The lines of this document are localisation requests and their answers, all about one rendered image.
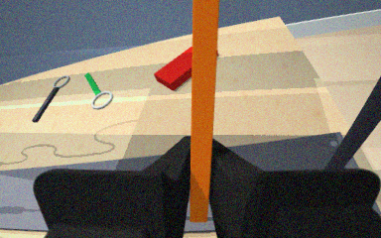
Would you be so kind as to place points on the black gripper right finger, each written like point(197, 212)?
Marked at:
point(243, 198)

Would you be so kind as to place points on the white loop with green handle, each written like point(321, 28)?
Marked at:
point(96, 91)

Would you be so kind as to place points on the orange handle with white loop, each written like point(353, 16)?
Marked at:
point(203, 79)

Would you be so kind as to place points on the red rectangular block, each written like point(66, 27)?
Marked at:
point(177, 71)

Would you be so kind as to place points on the black handle with grey loop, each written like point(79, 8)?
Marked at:
point(49, 98)

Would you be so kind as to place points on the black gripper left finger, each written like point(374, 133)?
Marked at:
point(155, 198)

